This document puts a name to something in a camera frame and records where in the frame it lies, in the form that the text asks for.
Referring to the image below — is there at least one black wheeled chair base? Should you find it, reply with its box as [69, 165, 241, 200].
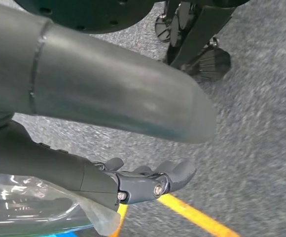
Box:
[154, 0, 251, 83]

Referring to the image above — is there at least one clear plastic cover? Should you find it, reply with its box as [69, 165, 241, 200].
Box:
[0, 173, 122, 237]

